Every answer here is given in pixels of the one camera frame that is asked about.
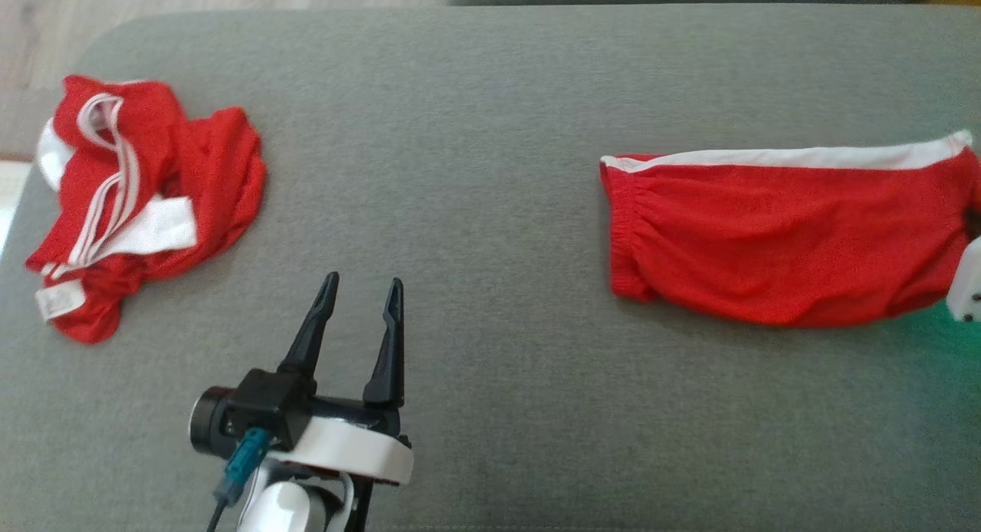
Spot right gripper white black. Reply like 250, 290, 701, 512
947, 206, 981, 323

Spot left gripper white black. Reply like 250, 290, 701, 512
190, 271, 415, 487

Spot red shorts with white stripe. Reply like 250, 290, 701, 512
600, 130, 981, 328

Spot red shirt with white collar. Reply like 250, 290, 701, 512
25, 74, 267, 345

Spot grey sofa seat cushion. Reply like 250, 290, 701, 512
0, 3, 981, 532

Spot left black cable teal connector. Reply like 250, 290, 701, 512
205, 429, 274, 532

